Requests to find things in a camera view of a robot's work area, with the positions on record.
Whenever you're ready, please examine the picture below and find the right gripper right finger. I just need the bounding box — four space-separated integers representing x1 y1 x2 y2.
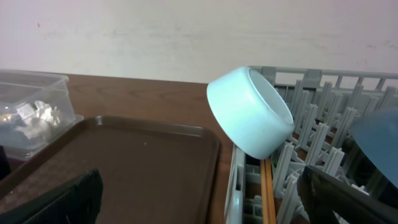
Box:
297 166 397 224

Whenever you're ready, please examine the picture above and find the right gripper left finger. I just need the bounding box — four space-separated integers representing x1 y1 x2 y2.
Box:
1 169 103 224

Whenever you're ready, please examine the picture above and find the wooden chopstick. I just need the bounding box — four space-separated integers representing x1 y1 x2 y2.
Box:
260 160 269 224
264 159 277 224

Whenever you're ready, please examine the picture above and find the dark blue plate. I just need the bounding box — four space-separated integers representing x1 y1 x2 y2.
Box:
350 108 397 186

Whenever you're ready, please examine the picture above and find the white tissue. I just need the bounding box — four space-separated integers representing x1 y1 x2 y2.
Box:
15 100 62 139

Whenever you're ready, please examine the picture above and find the light blue bowl with rice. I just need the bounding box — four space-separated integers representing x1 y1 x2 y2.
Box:
206 67 294 159

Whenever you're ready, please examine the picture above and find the grey dishwasher rack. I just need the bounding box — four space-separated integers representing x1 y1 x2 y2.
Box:
224 66 397 223

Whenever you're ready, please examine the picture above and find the brown plastic serving tray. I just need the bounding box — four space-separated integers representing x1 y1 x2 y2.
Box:
1 116 221 223

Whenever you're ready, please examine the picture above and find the clear plastic bin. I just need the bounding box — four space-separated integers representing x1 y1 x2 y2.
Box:
1 69 83 161

